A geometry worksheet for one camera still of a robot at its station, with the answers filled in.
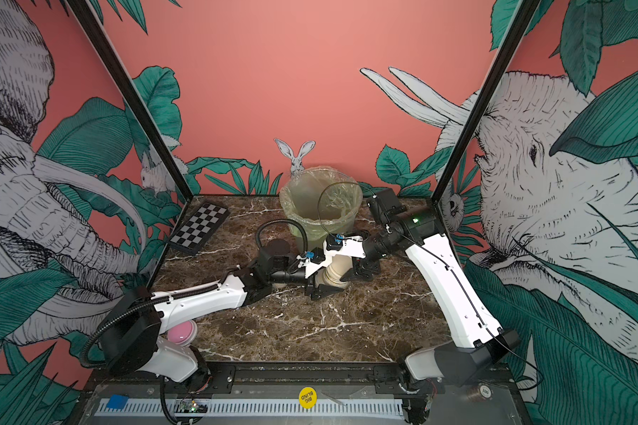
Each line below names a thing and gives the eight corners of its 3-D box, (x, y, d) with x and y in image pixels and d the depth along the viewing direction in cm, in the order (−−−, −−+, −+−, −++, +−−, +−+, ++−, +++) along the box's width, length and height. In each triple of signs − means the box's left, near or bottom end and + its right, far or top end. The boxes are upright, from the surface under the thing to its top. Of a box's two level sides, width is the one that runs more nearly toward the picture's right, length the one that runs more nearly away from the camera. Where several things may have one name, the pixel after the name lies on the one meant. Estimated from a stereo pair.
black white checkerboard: (173, 247, 105) (168, 242, 102) (209, 207, 119) (206, 201, 116) (196, 256, 102) (192, 250, 99) (230, 214, 117) (227, 208, 113)
